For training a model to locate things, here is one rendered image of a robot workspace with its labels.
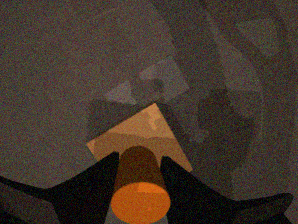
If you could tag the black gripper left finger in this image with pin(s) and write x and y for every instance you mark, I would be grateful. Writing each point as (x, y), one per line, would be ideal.
(84, 199)

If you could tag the orange cylinder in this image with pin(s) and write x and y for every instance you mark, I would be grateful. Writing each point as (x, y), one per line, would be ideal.
(140, 195)

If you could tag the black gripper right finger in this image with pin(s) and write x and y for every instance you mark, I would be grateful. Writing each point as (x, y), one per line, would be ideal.
(193, 202)

